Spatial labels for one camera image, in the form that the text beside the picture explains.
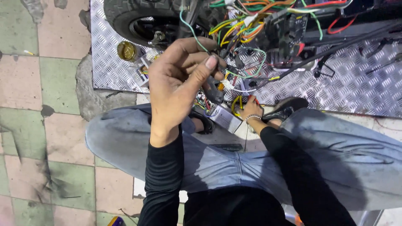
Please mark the cigarette butt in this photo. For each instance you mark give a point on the cigarette butt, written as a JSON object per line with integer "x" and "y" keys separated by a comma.
{"x": 29, "y": 52}

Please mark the person's left hand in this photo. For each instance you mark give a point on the person's left hand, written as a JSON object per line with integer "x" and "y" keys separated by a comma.
{"x": 169, "y": 81}

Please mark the person's black shirt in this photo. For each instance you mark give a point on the person's black shirt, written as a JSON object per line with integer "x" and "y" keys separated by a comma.
{"x": 232, "y": 207}

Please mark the person's right hand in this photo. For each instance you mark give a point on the person's right hand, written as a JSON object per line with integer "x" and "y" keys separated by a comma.
{"x": 252, "y": 109}

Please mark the person's black shoe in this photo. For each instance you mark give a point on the person's black shoe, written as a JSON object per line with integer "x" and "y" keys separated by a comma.
{"x": 287, "y": 108}

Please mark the person's black sandal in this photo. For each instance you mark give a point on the person's black sandal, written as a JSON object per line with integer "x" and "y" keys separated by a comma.
{"x": 205, "y": 122}

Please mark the clear packet of parts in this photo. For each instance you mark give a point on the clear packet of parts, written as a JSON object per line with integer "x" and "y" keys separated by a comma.
{"x": 143, "y": 70}

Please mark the round tin of solder paste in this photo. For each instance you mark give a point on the round tin of solder paste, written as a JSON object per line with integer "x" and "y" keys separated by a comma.
{"x": 127, "y": 50}

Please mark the black circuit board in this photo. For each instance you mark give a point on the black circuit board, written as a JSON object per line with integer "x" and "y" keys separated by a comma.
{"x": 287, "y": 31}

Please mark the person's right fingers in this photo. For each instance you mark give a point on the person's right fingers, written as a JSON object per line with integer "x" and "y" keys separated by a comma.
{"x": 251, "y": 101}

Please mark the purple and yellow object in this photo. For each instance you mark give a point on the purple and yellow object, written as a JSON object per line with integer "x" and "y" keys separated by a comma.
{"x": 115, "y": 221}

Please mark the person's blue jeans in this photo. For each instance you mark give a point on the person's blue jeans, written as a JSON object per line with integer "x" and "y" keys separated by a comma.
{"x": 219, "y": 166}

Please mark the black scooter tyre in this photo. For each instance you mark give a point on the black scooter tyre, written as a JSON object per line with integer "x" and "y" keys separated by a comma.
{"x": 132, "y": 18}

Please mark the diamond plate metal sheet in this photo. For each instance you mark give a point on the diamond plate metal sheet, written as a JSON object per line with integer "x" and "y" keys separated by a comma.
{"x": 345, "y": 88}

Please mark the white cardboard box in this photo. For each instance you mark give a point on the white cardboard box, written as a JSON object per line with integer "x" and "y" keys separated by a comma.
{"x": 226, "y": 118}

